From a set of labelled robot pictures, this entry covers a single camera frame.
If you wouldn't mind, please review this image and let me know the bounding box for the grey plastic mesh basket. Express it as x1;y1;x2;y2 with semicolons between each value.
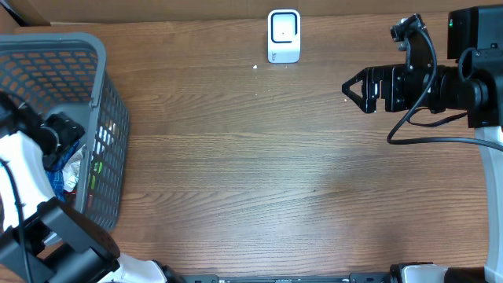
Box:
1;33;130;230

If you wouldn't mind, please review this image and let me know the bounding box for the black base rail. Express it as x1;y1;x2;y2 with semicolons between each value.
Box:
181;272;393;283

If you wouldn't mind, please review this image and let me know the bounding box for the white bamboo cream tube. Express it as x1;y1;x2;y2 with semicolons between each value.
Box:
63;149;83;193

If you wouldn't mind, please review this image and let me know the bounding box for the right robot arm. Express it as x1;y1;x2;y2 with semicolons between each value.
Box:
342;5;502;282

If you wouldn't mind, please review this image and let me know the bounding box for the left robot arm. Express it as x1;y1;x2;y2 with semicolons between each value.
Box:
1;92;183;282

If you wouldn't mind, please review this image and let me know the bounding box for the blue snack packet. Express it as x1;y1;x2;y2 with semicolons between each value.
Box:
46;141;79;202

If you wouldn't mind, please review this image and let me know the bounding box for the white barcode scanner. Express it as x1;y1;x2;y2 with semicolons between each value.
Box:
267;9;301;64

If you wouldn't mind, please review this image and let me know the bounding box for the brown cardboard backboard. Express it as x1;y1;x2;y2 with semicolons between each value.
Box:
6;0;501;25

